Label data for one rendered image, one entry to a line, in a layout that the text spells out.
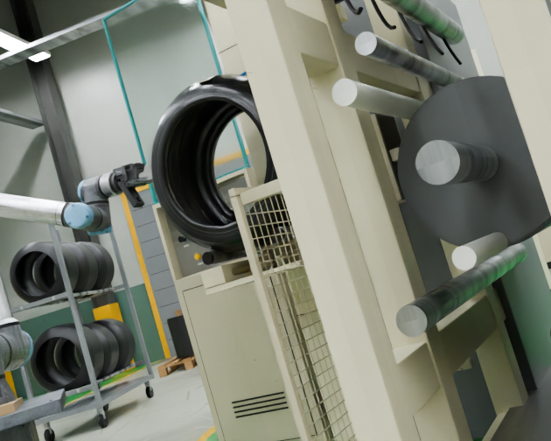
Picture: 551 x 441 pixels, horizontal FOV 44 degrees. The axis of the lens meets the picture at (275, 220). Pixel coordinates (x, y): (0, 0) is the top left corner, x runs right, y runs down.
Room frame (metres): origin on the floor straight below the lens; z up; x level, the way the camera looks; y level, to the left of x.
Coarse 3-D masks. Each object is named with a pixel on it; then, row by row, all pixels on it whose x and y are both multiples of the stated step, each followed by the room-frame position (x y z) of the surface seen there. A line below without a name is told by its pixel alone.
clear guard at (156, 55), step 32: (160, 0) 3.02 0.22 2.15; (192, 0) 2.94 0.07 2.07; (128, 32) 3.13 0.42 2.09; (160, 32) 3.04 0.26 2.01; (192, 32) 2.96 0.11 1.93; (128, 64) 3.15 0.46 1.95; (160, 64) 3.07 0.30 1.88; (192, 64) 2.98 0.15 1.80; (128, 96) 3.18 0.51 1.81; (160, 96) 3.09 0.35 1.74; (224, 160) 2.98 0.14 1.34
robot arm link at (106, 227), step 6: (90, 204) 2.49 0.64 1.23; (96, 204) 2.49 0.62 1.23; (102, 204) 2.50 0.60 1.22; (108, 204) 2.53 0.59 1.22; (102, 210) 2.49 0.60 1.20; (108, 210) 2.53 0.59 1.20; (102, 216) 2.46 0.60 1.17; (108, 216) 2.52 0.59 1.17; (102, 222) 2.47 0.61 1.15; (108, 222) 2.52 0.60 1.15; (96, 228) 2.57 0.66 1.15; (102, 228) 2.49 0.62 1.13; (108, 228) 2.51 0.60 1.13; (90, 234) 2.50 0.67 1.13; (96, 234) 2.54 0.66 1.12
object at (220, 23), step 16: (208, 16) 2.52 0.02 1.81; (224, 16) 2.49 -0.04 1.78; (224, 32) 2.50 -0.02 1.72; (224, 48) 2.51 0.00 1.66; (224, 64) 2.52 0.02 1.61; (240, 64) 2.49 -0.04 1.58; (256, 128) 2.49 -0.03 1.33; (256, 144) 2.50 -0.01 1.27; (256, 160) 2.51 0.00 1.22; (256, 176) 2.52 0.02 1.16; (288, 272) 2.52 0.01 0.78; (304, 272) 2.48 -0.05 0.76; (304, 288) 2.49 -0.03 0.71; (304, 304) 2.50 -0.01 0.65; (304, 320) 2.51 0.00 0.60; (304, 336) 2.52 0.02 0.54; (320, 336) 2.49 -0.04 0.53; (320, 352) 2.50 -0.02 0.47; (320, 368) 2.51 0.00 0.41; (336, 384) 2.49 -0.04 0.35; (336, 400) 2.50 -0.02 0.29; (336, 432) 2.52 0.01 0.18
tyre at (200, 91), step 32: (192, 96) 2.14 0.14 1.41; (224, 96) 2.08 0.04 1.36; (160, 128) 2.22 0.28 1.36; (192, 128) 2.42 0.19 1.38; (224, 128) 2.45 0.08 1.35; (160, 160) 2.23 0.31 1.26; (192, 160) 2.47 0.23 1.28; (160, 192) 2.25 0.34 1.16; (192, 192) 2.47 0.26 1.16; (192, 224) 2.20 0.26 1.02; (224, 224) 2.46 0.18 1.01; (256, 224) 2.10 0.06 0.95; (288, 224) 2.16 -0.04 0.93
